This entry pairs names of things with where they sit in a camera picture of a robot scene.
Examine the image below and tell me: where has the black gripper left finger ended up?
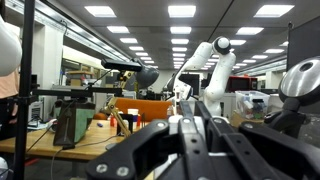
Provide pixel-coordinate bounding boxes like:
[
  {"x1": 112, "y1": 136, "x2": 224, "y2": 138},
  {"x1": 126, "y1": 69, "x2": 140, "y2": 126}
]
[{"x1": 86, "y1": 102, "x2": 214, "y2": 180}]

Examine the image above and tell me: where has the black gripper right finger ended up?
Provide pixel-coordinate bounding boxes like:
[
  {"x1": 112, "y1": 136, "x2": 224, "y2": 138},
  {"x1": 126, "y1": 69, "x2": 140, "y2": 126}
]
[{"x1": 194, "y1": 101, "x2": 320, "y2": 180}]

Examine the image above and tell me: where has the orange desk divider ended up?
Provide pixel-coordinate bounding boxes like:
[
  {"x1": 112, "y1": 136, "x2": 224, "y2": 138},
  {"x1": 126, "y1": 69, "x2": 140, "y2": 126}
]
[{"x1": 114, "y1": 97, "x2": 173, "y2": 123}]

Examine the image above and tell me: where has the wooden desk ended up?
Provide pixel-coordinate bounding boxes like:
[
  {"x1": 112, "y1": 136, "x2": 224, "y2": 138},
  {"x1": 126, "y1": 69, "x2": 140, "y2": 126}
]
[{"x1": 0, "y1": 119, "x2": 155, "y2": 163}]

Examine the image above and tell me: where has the clear bin with items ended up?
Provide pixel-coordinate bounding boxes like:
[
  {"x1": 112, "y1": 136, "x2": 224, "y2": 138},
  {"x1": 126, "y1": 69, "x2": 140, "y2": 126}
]
[{"x1": 234, "y1": 90, "x2": 271, "y2": 120}]

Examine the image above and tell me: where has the green metal box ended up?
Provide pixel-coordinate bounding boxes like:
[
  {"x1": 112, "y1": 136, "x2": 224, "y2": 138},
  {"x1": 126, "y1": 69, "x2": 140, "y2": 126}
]
[{"x1": 53, "y1": 99, "x2": 97, "y2": 147}]

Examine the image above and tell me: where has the glass electric kettle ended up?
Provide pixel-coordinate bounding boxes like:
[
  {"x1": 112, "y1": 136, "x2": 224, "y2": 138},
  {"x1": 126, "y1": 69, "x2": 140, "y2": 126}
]
[{"x1": 264, "y1": 55, "x2": 320, "y2": 139}]

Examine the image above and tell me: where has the grey dome lamp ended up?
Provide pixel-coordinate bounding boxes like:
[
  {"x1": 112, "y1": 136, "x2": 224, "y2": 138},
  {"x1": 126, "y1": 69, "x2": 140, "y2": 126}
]
[{"x1": 134, "y1": 64, "x2": 160, "y2": 90}]

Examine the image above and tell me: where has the red cabinet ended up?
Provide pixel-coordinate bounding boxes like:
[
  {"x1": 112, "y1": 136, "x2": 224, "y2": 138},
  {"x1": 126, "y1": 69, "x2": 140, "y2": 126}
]
[{"x1": 228, "y1": 75, "x2": 259, "y2": 94}]

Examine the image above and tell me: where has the black fabric partition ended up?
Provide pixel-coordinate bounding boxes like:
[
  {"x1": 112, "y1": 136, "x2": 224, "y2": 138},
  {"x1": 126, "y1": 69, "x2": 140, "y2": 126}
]
[{"x1": 287, "y1": 16, "x2": 320, "y2": 69}]

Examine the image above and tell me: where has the ceiling light panel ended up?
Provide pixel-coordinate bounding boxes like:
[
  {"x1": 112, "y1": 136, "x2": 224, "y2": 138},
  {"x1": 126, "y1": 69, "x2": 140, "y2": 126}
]
[
  {"x1": 84, "y1": 4, "x2": 117, "y2": 18},
  {"x1": 106, "y1": 25, "x2": 130, "y2": 34},
  {"x1": 169, "y1": 26, "x2": 193, "y2": 35},
  {"x1": 253, "y1": 4, "x2": 295, "y2": 18},
  {"x1": 235, "y1": 26, "x2": 264, "y2": 36},
  {"x1": 167, "y1": 4, "x2": 197, "y2": 18}
]

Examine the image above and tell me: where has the black tripod pole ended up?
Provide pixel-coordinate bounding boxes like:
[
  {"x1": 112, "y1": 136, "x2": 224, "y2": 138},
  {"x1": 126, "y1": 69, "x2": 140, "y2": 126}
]
[{"x1": 13, "y1": 0, "x2": 123, "y2": 180}]

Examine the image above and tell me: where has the black stereo camera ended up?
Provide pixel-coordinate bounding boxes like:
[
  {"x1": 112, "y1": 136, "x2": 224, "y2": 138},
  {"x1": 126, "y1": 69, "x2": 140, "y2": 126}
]
[{"x1": 100, "y1": 59, "x2": 144, "y2": 73}]

